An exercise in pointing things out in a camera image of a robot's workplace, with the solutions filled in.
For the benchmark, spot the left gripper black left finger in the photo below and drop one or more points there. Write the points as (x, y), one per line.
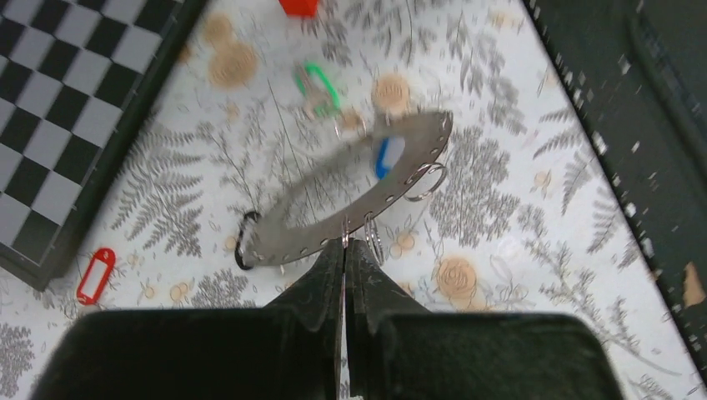
(289, 349)

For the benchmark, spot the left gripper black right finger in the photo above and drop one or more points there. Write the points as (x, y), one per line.
(398, 349)

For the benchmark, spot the metal key holder plate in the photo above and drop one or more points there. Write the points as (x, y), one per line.
(265, 239)

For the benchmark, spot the key with red tag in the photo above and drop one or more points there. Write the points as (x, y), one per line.
(96, 277)

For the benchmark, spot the floral patterned table mat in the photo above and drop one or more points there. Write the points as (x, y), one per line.
(524, 221)

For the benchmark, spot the green key tag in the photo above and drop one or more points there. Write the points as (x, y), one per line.
(320, 97)

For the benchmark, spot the red curved plastic piece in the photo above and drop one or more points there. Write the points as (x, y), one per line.
(300, 8)

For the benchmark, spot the black white checkerboard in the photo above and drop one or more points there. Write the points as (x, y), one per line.
(77, 81)

